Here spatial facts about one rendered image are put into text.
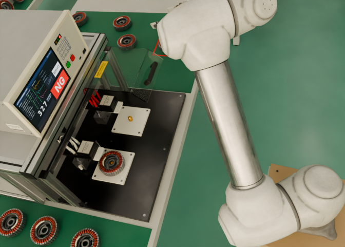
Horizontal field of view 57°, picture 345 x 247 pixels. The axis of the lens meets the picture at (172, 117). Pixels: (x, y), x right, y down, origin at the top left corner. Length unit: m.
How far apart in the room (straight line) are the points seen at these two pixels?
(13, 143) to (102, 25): 1.13
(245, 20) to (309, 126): 1.62
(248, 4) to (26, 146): 0.85
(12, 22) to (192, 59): 0.78
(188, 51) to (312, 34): 2.27
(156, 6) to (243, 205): 1.52
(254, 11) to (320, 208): 0.58
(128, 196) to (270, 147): 1.22
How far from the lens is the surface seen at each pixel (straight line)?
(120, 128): 1.53
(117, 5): 2.30
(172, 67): 1.75
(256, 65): 2.74
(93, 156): 1.36
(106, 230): 1.37
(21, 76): 1.13
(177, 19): 0.84
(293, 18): 3.19
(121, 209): 1.36
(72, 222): 1.44
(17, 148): 1.25
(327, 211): 1.06
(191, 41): 0.84
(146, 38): 1.96
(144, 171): 1.39
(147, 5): 2.21
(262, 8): 0.86
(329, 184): 1.04
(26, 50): 1.22
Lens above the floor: 1.98
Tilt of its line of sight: 54 degrees down
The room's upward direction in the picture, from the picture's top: 17 degrees counter-clockwise
